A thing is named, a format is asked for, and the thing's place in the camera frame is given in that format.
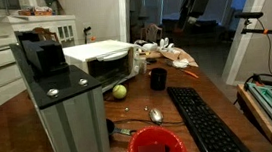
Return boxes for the yellow-green tennis ball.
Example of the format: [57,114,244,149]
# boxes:
[111,83,129,100]

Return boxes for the white microwave oven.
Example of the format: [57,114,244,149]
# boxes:
[62,37,142,97]

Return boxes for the upholstered wooden dining chair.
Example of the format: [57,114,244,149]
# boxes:
[142,21,165,45]

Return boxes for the crumpled white tissue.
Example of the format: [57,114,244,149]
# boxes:
[171,57,190,70]

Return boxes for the orange pen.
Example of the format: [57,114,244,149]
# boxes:
[179,66,201,82]

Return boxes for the small black flat object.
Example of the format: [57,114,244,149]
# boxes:
[145,56,159,65]

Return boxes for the black cup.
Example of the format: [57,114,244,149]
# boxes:
[147,66,169,93]

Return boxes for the black computer keyboard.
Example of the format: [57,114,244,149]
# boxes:
[166,79,254,152]

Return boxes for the silver bolt head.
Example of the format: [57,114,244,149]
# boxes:
[46,87,61,98]
[77,77,90,87]

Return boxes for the white glass-door sideboard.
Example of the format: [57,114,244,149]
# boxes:
[4,8,80,54]

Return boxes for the red plastic bowl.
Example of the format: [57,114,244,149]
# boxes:
[124,123,188,152]

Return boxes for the black measuring spoon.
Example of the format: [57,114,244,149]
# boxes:
[105,114,138,140]

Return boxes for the brown wooden chair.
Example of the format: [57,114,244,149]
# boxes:
[32,24,60,46]

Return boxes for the orange boxes on sideboard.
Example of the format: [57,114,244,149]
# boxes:
[17,5,54,20]

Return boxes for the black camera on stand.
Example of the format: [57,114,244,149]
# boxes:
[233,9,265,21]

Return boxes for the black hanging camera cable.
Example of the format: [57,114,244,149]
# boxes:
[256,17,272,77]

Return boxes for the black cable on tray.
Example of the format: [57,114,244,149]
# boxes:
[241,71,272,92]

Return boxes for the wooden tray frame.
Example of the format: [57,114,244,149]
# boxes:
[236,80,272,152]

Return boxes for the black mouse cable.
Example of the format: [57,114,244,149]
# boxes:
[113,113,186,132]

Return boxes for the black block mount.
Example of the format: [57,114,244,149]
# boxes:
[14,27,71,82]

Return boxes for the aluminium post with black plate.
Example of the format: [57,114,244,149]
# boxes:
[8,33,112,152]

